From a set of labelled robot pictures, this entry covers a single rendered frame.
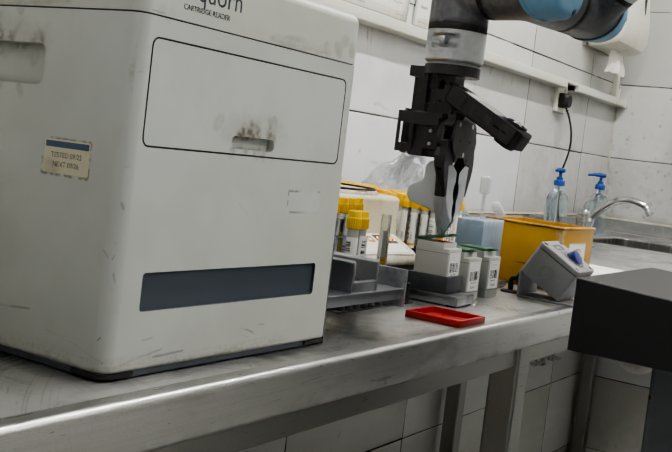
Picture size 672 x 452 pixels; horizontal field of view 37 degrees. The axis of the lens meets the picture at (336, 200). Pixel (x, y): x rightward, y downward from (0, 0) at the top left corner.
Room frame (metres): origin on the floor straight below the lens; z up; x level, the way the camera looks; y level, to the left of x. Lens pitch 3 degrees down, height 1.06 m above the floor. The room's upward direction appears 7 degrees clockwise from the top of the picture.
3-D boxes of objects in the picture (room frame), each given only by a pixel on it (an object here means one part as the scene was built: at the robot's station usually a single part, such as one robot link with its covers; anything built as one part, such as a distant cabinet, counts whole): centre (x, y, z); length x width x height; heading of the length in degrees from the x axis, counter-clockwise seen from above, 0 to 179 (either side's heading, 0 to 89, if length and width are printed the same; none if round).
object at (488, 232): (1.50, -0.22, 0.92); 0.10 x 0.07 x 0.10; 154
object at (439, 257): (1.29, -0.14, 0.92); 0.05 x 0.04 x 0.06; 60
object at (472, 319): (1.14, -0.14, 0.88); 0.07 x 0.07 x 0.01; 58
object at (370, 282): (1.00, 0.00, 0.92); 0.21 x 0.07 x 0.05; 148
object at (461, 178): (1.31, -0.13, 1.01); 0.06 x 0.03 x 0.09; 60
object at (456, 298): (1.29, -0.14, 0.89); 0.09 x 0.05 x 0.04; 60
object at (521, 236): (1.62, -0.33, 0.93); 0.13 x 0.13 x 0.10; 55
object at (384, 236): (1.26, -0.07, 0.93); 0.01 x 0.01 x 0.10
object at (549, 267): (1.45, -0.31, 0.92); 0.13 x 0.07 x 0.08; 58
